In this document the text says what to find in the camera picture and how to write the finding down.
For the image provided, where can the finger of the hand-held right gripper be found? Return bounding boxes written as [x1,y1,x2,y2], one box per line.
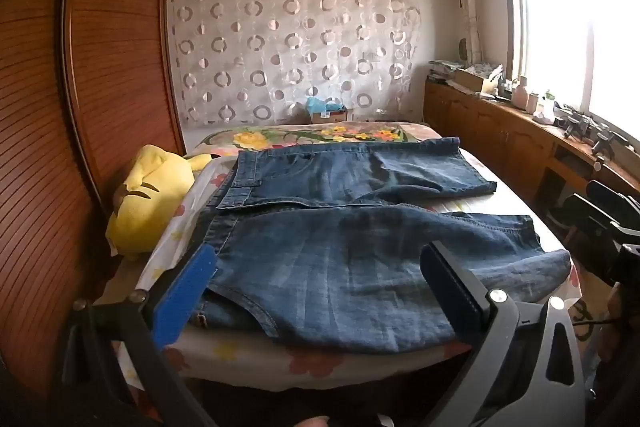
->
[561,195,623,240]
[587,180,640,212]

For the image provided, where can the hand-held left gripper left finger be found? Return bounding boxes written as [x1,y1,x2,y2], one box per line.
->
[50,244,218,427]

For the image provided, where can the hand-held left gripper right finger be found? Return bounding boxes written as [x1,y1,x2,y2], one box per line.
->
[420,241,596,427]

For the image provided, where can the blue denim pants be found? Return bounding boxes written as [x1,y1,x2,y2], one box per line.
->
[192,137,573,355]

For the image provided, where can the yellow plush toy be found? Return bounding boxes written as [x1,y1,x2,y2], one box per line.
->
[105,144,213,260]

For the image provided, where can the long wooden cabinet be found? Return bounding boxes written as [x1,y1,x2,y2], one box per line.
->
[424,77,640,228]

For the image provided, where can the pink bottle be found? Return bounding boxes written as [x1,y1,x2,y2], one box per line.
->
[512,76,531,110]

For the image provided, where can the strawberry and flower printed sheet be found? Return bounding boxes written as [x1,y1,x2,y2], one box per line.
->
[135,151,581,380]

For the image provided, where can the window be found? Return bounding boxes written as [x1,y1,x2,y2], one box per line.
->
[497,0,640,132]

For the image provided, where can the open cardboard box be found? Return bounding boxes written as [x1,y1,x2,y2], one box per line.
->
[452,66,502,94]

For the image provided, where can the floral blanket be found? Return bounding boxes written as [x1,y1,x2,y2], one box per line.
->
[200,122,441,154]

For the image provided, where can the stack of folded cloths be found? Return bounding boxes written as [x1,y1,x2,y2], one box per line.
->
[428,59,468,82]

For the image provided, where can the small cardboard box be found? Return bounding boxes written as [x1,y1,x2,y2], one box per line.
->
[311,108,352,125]

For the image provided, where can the wooden slatted wardrobe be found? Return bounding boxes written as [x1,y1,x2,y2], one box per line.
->
[0,0,188,408]

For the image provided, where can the circle patterned sheer curtain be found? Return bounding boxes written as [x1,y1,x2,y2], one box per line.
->
[167,0,423,130]

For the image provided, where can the black camera rig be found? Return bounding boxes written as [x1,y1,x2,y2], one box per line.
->
[560,106,632,160]

